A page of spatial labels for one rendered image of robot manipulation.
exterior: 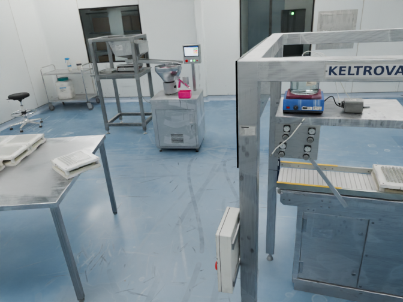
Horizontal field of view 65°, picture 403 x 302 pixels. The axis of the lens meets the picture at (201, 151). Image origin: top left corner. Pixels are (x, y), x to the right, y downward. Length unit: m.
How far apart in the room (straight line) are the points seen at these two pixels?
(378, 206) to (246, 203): 0.98
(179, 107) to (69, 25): 4.22
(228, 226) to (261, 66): 0.54
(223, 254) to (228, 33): 5.87
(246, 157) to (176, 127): 3.24
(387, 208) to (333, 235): 0.35
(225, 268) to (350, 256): 1.16
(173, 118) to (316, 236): 2.66
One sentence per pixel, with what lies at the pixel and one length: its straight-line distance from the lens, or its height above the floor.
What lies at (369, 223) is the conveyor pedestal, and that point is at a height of 0.62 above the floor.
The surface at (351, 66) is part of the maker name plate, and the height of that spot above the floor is 1.61.
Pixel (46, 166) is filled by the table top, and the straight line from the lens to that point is 2.50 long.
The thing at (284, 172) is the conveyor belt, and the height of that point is 0.82.
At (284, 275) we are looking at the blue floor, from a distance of 2.49.
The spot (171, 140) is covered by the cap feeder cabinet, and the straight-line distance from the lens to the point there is 4.31.
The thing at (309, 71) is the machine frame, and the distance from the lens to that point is 0.92.
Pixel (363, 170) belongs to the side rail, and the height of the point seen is 0.84.
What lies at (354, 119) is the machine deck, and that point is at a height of 1.25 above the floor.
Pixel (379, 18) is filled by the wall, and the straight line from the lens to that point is 7.02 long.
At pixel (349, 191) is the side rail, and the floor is 0.84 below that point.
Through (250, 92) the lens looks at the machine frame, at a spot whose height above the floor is 1.53.
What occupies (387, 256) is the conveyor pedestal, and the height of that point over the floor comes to 0.41.
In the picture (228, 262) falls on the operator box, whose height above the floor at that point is 0.98.
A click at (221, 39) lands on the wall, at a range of 6.73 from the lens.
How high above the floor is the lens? 1.76
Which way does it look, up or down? 24 degrees down
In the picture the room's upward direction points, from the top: 4 degrees counter-clockwise
